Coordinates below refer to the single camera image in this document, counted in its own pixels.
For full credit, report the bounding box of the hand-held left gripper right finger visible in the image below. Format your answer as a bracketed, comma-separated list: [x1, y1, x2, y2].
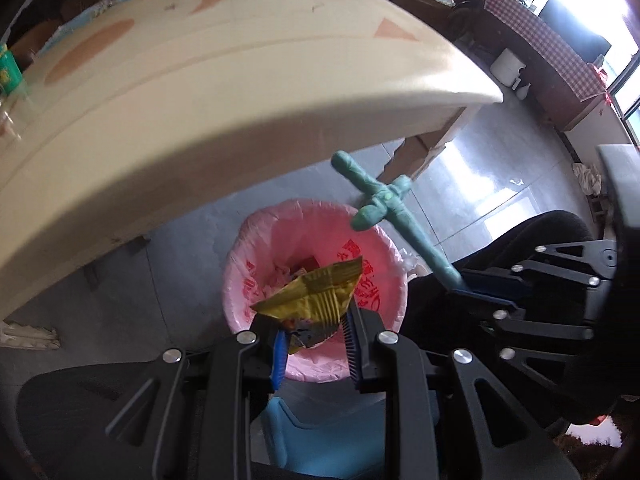
[342, 305, 581, 480]

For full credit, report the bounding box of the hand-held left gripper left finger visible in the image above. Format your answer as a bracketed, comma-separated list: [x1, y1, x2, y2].
[105, 312, 291, 480]

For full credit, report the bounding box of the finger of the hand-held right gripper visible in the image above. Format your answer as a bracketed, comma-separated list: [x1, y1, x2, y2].
[460, 240, 616, 308]
[477, 307, 601, 401]

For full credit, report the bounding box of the yellow snack wrapper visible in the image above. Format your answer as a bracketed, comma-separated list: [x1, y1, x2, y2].
[250, 255, 365, 351]

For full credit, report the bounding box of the trash bin with pink bag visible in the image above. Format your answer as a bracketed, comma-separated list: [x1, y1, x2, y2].
[221, 199, 418, 383]

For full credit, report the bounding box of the teal cross-shaped toy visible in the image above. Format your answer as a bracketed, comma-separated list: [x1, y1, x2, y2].
[331, 150, 463, 291]

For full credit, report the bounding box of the person's right leg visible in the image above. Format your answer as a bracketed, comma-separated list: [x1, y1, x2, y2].
[400, 210, 621, 426]

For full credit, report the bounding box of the white cloth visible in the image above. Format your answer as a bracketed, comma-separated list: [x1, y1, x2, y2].
[572, 162, 606, 196]

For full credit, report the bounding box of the light blue plastic stool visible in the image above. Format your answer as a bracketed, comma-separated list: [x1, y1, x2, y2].
[262, 394, 441, 480]

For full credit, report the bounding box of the dark red rug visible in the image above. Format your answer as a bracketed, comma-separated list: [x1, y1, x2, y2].
[550, 405, 631, 466]

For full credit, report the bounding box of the dark brown cabinet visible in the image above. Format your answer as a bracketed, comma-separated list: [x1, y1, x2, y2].
[450, 10, 608, 131]

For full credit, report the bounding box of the white container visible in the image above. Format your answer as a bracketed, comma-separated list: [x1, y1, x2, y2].
[490, 49, 526, 88]

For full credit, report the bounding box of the television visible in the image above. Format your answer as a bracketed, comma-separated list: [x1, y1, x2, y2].
[540, 0, 613, 61]

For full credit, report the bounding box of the red checkered tablecloth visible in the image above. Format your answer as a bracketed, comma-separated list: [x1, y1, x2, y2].
[482, 0, 608, 103]

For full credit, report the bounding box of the cream coffee table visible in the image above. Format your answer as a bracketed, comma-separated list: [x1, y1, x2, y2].
[0, 0, 505, 351]

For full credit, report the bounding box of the green water bottle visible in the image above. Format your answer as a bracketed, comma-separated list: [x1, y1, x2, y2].
[0, 42, 26, 96]

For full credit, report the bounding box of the brown leather sofa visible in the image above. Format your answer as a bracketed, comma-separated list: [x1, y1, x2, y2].
[10, 0, 351, 61]

